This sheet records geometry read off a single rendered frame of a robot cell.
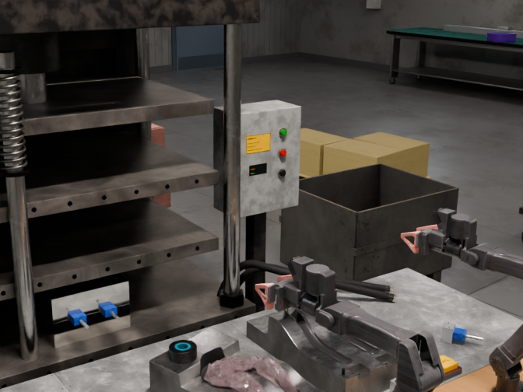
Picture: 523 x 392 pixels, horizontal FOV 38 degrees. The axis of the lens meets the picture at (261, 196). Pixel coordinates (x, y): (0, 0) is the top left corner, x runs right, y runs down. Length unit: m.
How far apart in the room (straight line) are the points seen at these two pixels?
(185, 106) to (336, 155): 3.99
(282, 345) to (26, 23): 1.21
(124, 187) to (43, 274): 0.38
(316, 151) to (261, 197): 3.75
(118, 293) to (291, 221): 2.34
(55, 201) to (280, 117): 0.92
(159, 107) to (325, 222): 2.18
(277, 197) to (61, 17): 1.15
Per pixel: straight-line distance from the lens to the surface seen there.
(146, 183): 2.57
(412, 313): 2.82
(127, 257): 2.62
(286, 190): 2.98
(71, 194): 2.49
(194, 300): 2.89
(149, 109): 2.55
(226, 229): 2.72
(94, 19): 2.30
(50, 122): 2.42
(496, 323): 2.84
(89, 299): 2.60
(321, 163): 6.66
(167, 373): 2.22
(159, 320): 2.75
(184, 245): 2.71
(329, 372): 2.26
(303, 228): 4.74
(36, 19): 2.24
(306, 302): 1.89
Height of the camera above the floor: 2.03
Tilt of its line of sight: 18 degrees down
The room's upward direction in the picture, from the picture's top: 1 degrees clockwise
